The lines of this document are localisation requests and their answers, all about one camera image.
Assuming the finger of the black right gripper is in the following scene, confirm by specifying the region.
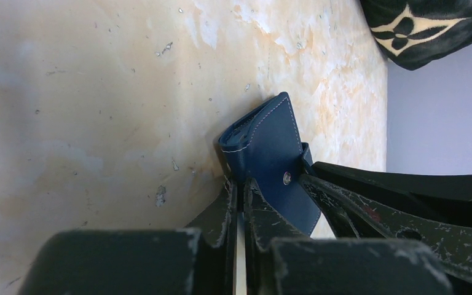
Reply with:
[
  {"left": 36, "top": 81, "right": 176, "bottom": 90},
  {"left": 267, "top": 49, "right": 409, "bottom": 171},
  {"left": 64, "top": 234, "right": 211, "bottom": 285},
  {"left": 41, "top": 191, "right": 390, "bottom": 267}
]
[
  {"left": 312, "top": 162, "right": 472, "bottom": 227},
  {"left": 300, "top": 175, "right": 472, "bottom": 284}
]

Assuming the black floral cushion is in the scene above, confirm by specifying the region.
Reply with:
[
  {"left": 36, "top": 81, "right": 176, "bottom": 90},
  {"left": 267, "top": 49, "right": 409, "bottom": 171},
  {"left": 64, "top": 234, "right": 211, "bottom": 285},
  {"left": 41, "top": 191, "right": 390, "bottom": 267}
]
[{"left": 360, "top": 0, "right": 472, "bottom": 71}]

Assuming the blue leather card holder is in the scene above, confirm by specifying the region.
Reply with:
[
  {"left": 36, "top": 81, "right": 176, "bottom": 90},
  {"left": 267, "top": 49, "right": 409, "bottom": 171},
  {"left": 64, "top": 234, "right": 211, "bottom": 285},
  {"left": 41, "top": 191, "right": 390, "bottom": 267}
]
[{"left": 218, "top": 92, "right": 321, "bottom": 235}]

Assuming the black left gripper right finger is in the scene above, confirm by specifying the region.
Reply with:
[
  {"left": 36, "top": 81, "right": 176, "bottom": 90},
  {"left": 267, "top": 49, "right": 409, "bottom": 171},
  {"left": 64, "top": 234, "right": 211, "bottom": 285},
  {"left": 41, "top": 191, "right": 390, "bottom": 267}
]
[{"left": 243, "top": 179, "right": 454, "bottom": 294}]

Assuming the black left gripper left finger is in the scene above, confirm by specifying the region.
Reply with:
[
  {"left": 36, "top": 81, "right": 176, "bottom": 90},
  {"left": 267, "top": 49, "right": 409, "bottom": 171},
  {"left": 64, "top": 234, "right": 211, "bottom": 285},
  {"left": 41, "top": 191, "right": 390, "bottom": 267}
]
[{"left": 18, "top": 179, "right": 237, "bottom": 294}]

